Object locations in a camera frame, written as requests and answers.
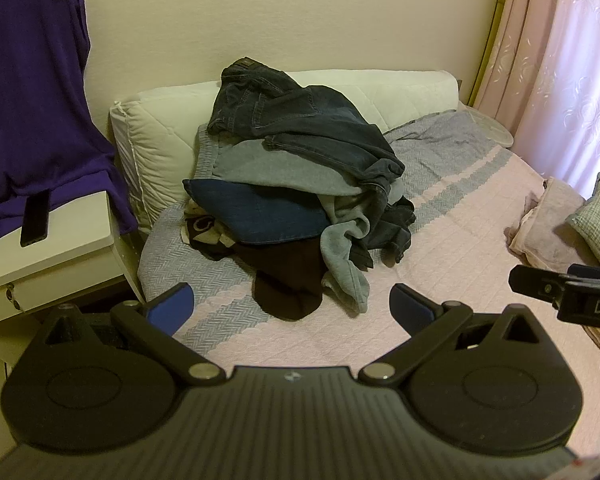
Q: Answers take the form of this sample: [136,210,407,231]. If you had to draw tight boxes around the black patterned garment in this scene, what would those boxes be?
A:
[181,200,236,261]

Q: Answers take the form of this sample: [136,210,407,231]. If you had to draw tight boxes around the white bedside table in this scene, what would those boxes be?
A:
[0,192,144,458]

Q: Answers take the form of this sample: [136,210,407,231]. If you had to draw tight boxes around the white quilted pillow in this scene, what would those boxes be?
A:
[109,70,464,235]

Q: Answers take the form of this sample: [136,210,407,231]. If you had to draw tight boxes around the dark maroon garment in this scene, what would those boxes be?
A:
[234,236,327,321]

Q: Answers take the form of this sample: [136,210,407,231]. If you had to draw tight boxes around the pink curtain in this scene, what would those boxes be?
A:
[469,0,600,197]

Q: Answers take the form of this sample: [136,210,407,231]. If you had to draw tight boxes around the grey sweatpants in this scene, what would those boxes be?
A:
[194,123,406,314]

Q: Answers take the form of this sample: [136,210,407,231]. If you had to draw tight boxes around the black phone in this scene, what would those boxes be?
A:
[20,190,50,247]

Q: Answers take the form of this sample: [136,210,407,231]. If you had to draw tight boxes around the navy blue garment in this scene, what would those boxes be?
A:
[183,179,330,244]

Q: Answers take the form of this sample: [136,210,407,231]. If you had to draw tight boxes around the dark blue denim jeans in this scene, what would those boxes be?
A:
[208,58,415,268]

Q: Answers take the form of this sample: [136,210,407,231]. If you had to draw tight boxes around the purple hanging shirt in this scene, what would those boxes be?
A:
[0,0,137,238]

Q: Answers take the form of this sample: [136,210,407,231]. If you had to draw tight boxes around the pink grey striped bedspread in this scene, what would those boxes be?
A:
[137,108,600,456]

